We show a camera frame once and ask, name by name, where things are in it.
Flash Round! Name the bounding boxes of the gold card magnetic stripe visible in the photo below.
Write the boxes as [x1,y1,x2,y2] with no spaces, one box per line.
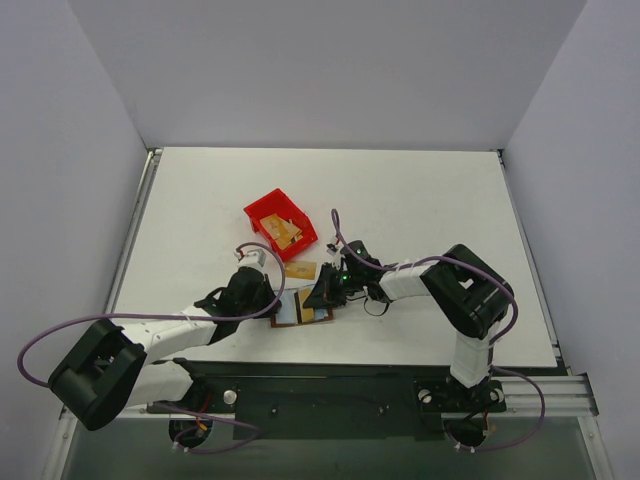
[295,288,315,324]

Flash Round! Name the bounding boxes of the brown leather card holder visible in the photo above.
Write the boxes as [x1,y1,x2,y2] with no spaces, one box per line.
[270,287,333,328]

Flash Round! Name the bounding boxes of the gold card with chip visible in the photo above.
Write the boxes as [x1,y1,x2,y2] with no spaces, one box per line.
[285,260,317,281]

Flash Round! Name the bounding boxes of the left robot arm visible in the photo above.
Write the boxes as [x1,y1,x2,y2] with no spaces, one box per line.
[48,267,284,431]

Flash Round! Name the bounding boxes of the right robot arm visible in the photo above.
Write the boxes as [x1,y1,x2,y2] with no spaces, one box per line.
[299,240,516,409]

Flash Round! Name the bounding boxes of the gold cards in bin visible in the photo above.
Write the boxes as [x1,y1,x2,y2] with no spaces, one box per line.
[260,214,303,250]

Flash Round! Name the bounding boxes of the red plastic bin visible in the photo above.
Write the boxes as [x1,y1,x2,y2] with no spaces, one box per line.
[244,188,318,262]

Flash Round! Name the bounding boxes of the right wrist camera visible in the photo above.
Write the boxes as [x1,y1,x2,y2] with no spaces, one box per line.
[326,243,342,263]

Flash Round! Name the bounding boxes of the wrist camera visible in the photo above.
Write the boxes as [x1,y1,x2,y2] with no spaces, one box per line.
[326,243,342,263]
[236,248,266,272]

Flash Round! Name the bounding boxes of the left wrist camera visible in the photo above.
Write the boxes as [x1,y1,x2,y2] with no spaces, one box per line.
[236,248,266,272]

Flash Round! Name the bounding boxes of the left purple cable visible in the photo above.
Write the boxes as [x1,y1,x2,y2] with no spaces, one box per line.
[17,242,287,455]

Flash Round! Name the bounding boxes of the purple cable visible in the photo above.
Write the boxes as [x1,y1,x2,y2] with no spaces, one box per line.
[17,242,287,455]
[330,208,547,454]

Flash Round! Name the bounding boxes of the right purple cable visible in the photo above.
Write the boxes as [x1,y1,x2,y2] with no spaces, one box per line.
[330,208,547,454]

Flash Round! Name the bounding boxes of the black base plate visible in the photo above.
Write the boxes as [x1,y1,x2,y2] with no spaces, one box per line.
[173,358,506,441]

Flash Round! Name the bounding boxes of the aluminium table frame rail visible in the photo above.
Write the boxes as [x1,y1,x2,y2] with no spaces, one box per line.
[108,147,597,416]

